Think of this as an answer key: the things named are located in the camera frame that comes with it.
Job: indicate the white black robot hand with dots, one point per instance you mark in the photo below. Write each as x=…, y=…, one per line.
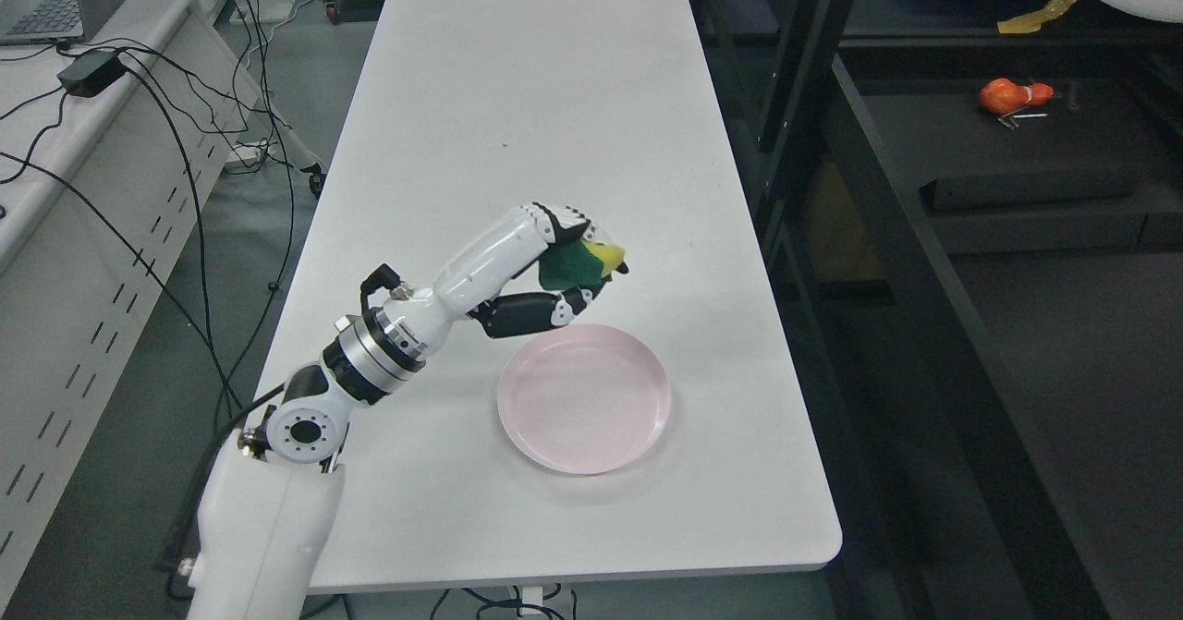
x=494, y=280

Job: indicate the green yellow sponge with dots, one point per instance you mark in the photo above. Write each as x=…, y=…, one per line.
x=579, y=264

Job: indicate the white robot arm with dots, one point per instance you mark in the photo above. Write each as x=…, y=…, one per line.
x=273, y=491

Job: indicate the dark metal shelf rack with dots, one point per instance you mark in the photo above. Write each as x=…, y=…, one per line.
x=988, y=308

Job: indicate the pink round plate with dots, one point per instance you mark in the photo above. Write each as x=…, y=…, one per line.
x=586, y=399

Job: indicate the white table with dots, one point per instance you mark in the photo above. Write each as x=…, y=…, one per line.
x=464, y=110

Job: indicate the white power strip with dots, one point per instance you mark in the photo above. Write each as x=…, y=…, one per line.
x=246, y=157

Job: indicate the white perforated desk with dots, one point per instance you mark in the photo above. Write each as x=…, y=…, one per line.
x=119, y=225

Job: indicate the black power adapter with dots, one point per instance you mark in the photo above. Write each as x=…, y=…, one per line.
x=89, y=74

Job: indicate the yellow tape strip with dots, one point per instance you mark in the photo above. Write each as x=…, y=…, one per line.
x=1033, y=21

